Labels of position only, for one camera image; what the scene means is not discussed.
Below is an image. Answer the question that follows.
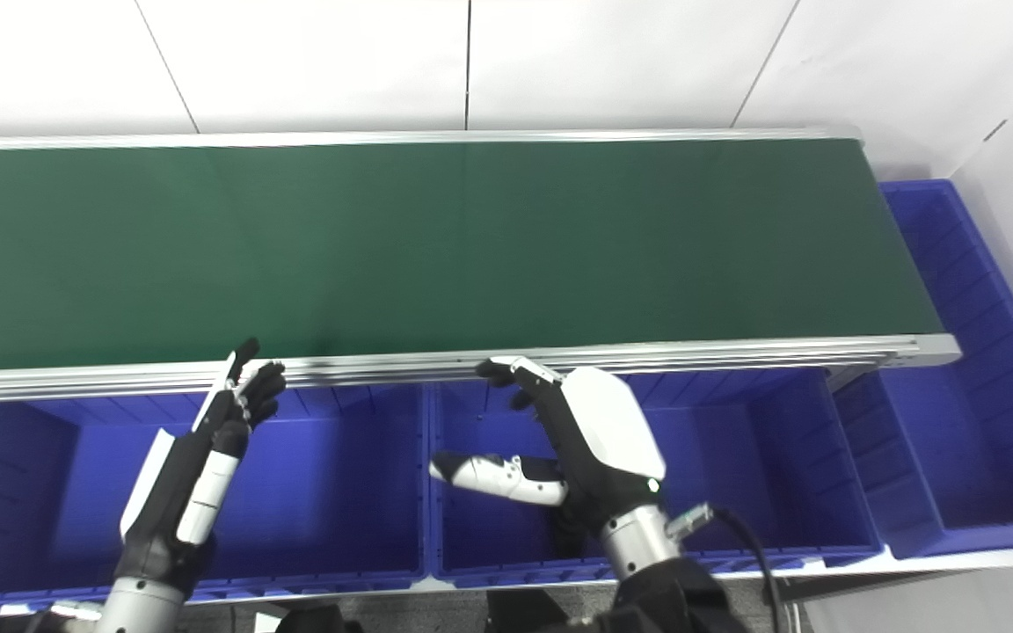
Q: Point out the blue plastic bin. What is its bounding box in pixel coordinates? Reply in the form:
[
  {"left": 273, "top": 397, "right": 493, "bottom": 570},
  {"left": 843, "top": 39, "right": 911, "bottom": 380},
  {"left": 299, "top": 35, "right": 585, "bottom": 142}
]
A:
[
  {"left": 425, "top": 367, "right": 886, "bottom": 589},
  {"left": 831, "top": 179, "right": 1013, "bottom": 560},
  {"left": 0, "top": 382, "right": 434, "bottom": 614}
]

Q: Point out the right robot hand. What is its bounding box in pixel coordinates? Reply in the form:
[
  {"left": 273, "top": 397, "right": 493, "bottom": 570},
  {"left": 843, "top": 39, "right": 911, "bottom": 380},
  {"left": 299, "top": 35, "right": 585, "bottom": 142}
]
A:
[{"left": 429, "top": 355, "right": 668, "bottom": 535}]

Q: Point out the green conveyor belt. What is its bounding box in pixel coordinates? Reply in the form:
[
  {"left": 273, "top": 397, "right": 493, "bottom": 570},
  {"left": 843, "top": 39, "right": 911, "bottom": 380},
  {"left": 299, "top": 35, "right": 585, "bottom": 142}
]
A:
[
  {"left": 0, "top": 127, "right": 964, "bottom": 405},
  {"left": 0, "top": 140, "right": 948, "bottom": 373}
]

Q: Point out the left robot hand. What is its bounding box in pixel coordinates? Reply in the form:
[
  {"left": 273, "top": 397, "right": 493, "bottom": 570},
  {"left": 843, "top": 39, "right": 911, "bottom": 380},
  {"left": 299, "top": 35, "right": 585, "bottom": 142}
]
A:
[{"left": 115, "top": 337, "right": 288, "bottom": 597}]

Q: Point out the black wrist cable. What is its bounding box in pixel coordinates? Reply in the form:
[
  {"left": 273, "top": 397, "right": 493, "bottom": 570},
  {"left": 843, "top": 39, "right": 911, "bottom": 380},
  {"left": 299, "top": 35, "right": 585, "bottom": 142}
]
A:
[{"left": 667, "top": 502, "right": 791, "bottom": 633}]

